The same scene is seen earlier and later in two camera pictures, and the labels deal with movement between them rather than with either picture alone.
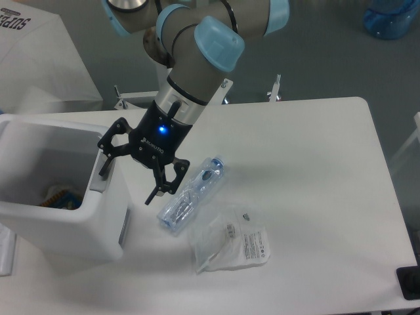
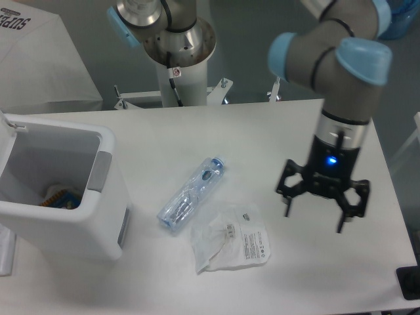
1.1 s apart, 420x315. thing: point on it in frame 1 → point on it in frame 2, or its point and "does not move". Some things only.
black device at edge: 409,279 does not move
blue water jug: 390,19 does not move
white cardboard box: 39,63 does not move
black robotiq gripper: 155,138 → 329,167
